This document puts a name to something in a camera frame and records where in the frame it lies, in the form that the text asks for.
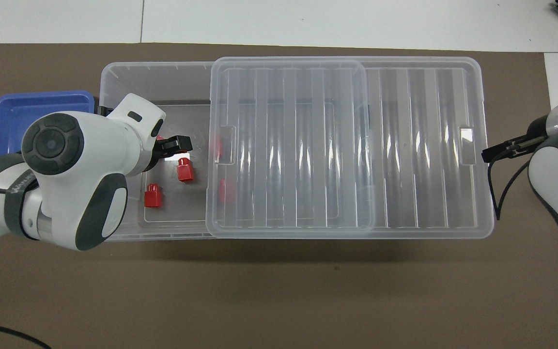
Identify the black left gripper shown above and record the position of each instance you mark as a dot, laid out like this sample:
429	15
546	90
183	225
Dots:
150	157

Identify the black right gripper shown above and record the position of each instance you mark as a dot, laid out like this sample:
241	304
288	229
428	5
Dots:
536	132

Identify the clear ribbed plastic lid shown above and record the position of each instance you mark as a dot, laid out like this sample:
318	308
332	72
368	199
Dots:
429	145

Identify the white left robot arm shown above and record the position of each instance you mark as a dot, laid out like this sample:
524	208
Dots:
66	145

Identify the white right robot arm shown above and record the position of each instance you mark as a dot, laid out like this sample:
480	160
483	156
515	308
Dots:
555	184

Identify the clear plastic storage box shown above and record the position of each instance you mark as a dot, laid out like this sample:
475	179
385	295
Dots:
129	82

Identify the blue plastic tray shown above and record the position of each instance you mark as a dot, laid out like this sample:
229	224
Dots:
17	106

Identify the brown table mat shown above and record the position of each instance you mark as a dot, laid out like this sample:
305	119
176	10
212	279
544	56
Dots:
279	291

